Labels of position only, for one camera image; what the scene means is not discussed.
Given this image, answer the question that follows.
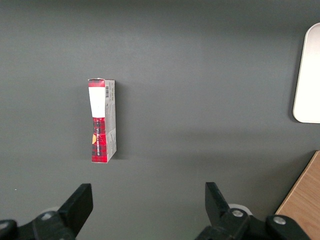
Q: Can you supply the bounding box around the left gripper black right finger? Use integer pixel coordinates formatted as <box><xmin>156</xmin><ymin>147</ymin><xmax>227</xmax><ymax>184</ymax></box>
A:
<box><xmin>194</xmin><ymin>181</ymin><xmax>313</xmax><ymax>240</ymax></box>

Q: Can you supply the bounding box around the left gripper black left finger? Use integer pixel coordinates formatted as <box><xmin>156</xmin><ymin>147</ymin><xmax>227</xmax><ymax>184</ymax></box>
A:
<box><xmin>0</xmin><ymin>183</ymin><xmax>94</xmax><ymax>240</ymax></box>

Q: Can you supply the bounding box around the cream rectangular tray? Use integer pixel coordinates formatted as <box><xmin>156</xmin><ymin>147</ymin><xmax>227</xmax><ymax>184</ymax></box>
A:
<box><xmin>292</xmin><ymin>22</ymin><xmax>320</xmax><ymax>124</ymax></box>

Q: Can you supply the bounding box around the red grey cardboard box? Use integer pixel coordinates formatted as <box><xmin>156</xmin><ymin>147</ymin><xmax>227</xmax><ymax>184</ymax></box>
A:
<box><xmin>87</xmin><ymin>77</ymin><xmax>118</xmax><ymax>165</ymax></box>

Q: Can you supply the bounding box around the oak wooden drawer cabinet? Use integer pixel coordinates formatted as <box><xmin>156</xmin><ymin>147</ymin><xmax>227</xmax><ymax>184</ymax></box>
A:
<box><xmin>274</xmin><ymin>149</ymin><xmax>320</xmax><ymax>240</ymax></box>

